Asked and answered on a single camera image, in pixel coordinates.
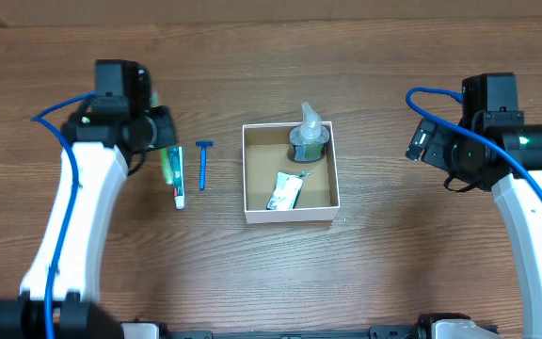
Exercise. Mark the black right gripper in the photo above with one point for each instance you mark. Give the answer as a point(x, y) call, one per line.
point(438, 151)

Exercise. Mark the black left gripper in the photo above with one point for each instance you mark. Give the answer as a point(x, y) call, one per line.
point(164, 130)

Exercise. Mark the green white toothbrush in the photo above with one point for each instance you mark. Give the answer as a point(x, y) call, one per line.
point(165, 164)

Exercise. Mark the green toothpaste tube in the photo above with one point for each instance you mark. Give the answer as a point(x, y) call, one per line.
point(175, 157)

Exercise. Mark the blue disposable razor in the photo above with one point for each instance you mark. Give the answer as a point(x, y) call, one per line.
point(204, 145)

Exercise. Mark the white cardboard box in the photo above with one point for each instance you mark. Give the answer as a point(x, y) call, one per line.
point(265, 148)

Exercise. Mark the clear soap pump bottle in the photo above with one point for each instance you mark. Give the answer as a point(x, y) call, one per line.
point(309, 139)

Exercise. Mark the green white soap packet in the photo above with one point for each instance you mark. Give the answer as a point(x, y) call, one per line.
point(286, 191)

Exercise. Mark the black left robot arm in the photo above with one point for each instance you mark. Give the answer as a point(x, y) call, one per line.
point(59, 294)

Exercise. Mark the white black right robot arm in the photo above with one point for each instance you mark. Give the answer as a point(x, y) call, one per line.
point(493, 149)

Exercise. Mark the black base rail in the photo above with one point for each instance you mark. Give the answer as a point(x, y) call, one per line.
point(299, 334)

